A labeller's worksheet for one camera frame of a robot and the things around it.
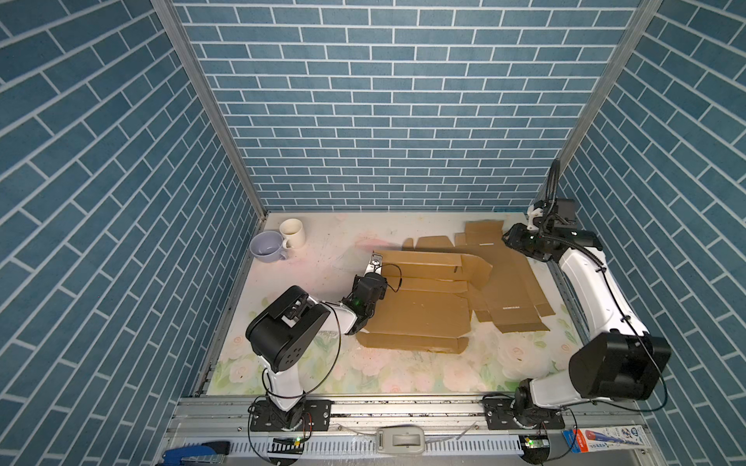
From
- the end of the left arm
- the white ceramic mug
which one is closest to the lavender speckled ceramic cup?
the white ceramic mug

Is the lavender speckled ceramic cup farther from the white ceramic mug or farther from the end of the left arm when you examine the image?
the end of the left arm

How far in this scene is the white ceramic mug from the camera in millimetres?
1039

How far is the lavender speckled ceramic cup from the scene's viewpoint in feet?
3.35

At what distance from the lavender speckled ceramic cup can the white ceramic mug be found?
0.02 metres
